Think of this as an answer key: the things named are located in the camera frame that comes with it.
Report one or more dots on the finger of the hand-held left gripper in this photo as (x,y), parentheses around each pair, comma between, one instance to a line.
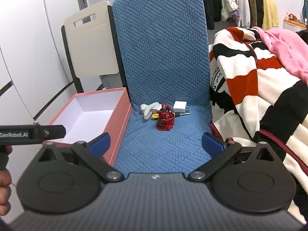
(56,131)

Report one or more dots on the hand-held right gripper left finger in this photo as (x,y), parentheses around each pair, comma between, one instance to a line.
(101,142)

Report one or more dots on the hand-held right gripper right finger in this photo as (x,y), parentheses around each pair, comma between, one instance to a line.
(213,144)

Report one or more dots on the pink cardboard box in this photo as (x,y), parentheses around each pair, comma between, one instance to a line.
(122,115)

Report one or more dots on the white charger adapter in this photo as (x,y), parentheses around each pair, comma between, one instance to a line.
(180,106)

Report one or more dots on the red glossy figurine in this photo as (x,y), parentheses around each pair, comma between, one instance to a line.
(164,120)

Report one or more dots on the white fluffy plush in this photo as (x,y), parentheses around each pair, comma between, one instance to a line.
(146,110)

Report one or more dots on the small yellow object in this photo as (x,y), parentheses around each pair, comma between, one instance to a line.
(154,116)

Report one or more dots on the person's left hand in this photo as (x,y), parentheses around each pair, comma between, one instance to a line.
(4,180)

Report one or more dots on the red black striped blanket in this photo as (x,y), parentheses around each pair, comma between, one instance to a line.
(252,89)

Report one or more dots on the beige folding chair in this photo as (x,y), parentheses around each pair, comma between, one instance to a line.
(91,48)

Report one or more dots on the white wardrobe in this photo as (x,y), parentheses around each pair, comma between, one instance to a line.
(24,41)

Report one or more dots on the blue textured mat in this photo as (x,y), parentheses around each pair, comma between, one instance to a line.
(158,53)

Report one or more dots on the pink fleece blanket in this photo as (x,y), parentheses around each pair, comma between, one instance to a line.
(288,50)

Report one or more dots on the white orange shelf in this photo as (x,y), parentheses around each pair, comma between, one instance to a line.
(294,25)

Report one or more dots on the row of hanging clothes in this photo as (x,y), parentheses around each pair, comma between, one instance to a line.
(240,2)

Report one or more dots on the small red toy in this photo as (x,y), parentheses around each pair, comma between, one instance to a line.
(291,16)

